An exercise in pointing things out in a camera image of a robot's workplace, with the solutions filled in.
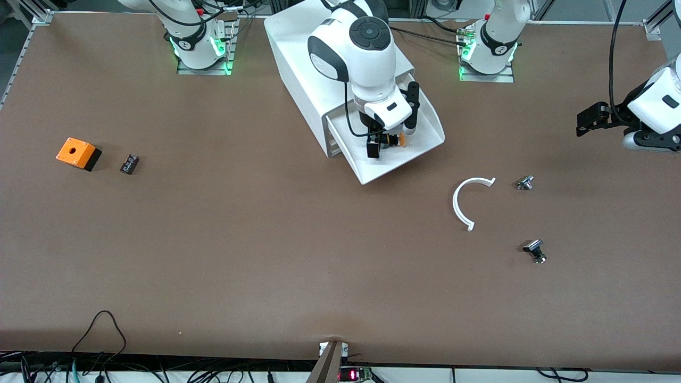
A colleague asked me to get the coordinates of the white pull-out drawer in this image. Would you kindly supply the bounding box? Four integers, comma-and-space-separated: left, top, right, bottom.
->
325, 73, 446, 186

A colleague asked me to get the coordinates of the white curved plastic arc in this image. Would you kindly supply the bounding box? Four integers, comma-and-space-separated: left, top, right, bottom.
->
453, 177, 496, 232

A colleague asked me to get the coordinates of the black-headed metal bolt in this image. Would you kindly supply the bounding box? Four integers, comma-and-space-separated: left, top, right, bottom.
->
522, 239, 547, 264

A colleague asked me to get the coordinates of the small red LED device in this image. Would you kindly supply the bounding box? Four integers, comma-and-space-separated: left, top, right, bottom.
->
339, 366, 376, 382

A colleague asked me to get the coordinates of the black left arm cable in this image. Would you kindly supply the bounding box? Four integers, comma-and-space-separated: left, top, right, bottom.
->
608, 0, 631, 124

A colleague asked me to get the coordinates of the aluminium frame rail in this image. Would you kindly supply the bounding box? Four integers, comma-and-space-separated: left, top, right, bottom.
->
643, 0, 681, 40
0, 0, 54, 110

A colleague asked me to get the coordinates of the black braided table cable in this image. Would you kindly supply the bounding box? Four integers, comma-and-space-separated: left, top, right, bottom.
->
388, 16, 469, 37

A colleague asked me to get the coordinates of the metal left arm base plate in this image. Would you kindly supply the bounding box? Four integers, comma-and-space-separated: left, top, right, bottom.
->
459, 29, 516, 83

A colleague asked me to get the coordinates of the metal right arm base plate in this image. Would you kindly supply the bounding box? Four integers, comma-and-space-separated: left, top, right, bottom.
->
177, 12, 238, 76

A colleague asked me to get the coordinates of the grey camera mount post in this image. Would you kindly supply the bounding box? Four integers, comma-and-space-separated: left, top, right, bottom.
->
306, 340, 349, 383

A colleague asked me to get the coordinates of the orange black button enclosure box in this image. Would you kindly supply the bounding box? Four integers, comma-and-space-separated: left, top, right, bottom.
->
55, 137, 102, 172

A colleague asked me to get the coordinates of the thin black looped cable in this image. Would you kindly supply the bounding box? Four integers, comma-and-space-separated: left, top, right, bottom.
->
71, 310, 127, 370

